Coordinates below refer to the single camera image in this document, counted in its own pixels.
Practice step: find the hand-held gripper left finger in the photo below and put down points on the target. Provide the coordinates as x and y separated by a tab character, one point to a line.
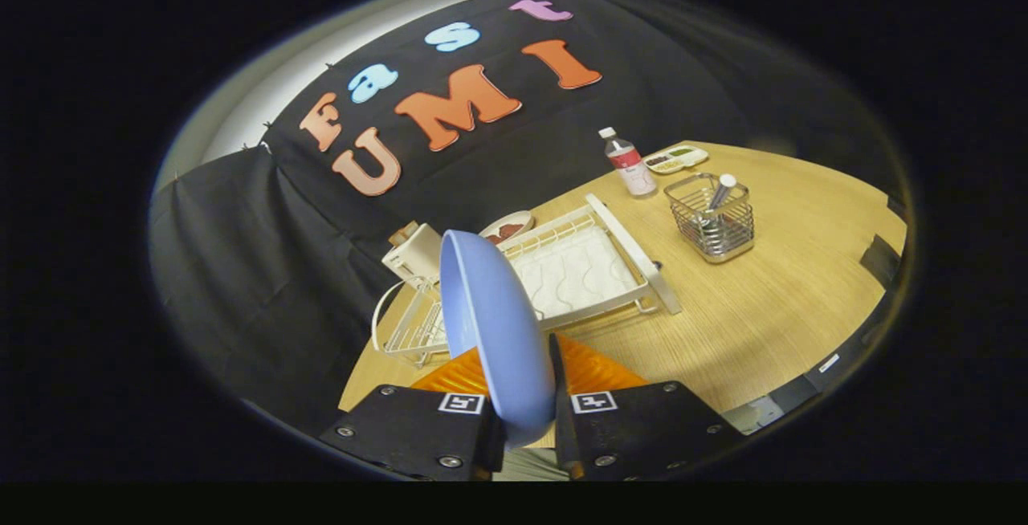
409	429

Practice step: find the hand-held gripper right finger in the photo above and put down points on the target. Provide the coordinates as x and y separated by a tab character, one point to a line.
634	433

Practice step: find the blue plate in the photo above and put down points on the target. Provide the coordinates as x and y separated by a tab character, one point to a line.
498	332

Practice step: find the small beige plate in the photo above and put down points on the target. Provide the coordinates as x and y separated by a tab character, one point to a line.
518	218

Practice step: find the white toaster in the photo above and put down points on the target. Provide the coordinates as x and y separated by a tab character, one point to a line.
418	256

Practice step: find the brown toast slice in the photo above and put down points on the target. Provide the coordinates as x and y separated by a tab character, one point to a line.
401	234

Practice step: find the red food pieces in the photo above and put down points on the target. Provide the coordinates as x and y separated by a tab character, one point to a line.
506	231

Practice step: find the black backdrop cloth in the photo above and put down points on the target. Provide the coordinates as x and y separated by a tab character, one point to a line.
241	268

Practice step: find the clear plastic bottle red label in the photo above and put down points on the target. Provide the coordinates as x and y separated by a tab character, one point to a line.
632	165

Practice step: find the white divided snack tray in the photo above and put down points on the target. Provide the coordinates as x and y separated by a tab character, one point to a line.
679	158

